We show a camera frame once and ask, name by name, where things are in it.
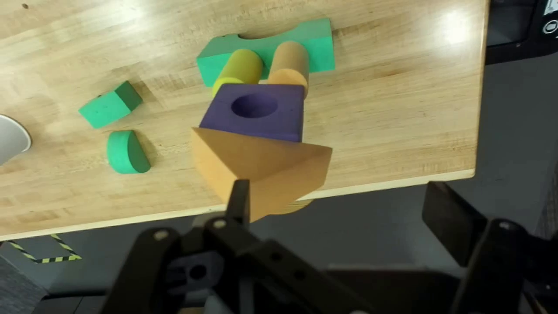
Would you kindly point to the white bowl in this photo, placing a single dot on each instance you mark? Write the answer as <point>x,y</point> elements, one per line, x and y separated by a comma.
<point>11,139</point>

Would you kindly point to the green foam cube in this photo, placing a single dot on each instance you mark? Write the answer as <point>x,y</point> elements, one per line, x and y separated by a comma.
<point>107,108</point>

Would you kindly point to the green foam arch block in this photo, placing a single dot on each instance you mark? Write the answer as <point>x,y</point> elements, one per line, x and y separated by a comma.
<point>316,43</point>

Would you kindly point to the yellow foam cylinder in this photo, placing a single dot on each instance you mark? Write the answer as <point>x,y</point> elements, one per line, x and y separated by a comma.
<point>242,65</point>

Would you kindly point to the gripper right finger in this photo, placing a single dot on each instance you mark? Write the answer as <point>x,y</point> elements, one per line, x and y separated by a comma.
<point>497,261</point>

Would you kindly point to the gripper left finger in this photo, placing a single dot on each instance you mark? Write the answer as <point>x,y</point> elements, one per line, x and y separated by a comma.
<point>157,261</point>

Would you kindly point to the orange foam cylinder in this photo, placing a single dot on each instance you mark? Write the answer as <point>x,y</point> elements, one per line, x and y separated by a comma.
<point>290,61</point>

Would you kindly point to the yellow black floor tape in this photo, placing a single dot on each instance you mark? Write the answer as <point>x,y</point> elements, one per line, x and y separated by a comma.
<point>52,258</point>

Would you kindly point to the orange triangular foam block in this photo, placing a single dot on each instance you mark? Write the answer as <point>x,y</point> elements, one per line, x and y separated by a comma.
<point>270,170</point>

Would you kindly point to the purple foam cube with hole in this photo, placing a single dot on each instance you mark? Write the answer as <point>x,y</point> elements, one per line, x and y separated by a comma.
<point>261,117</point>

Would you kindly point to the black appliance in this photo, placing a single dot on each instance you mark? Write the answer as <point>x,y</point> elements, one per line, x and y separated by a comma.
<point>518,26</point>

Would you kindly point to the green foam half cylinder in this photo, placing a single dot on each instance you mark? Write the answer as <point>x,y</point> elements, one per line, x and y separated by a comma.
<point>124,152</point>

